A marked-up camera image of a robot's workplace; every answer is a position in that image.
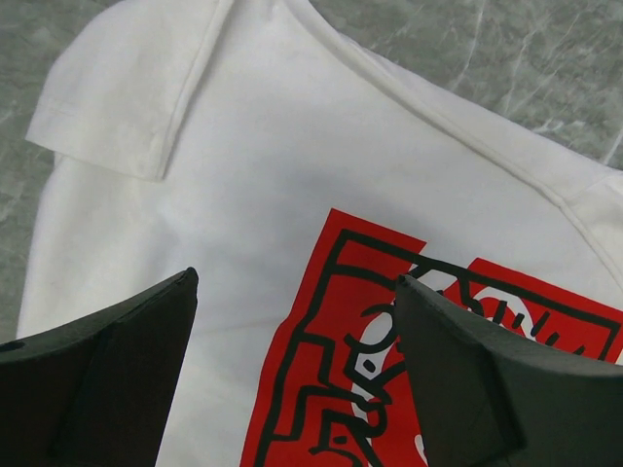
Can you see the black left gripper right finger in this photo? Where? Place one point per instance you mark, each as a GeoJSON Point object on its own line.
{"type": "Point", "coordinates": [485, 396]}

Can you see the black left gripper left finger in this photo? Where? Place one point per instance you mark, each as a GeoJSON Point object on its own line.
{"type": "Point", "coordinates": [98, 391]}

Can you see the white t-shirt red print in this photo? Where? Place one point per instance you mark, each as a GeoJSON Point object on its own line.
{"type": "Point", "coordinates": [299, 175]}

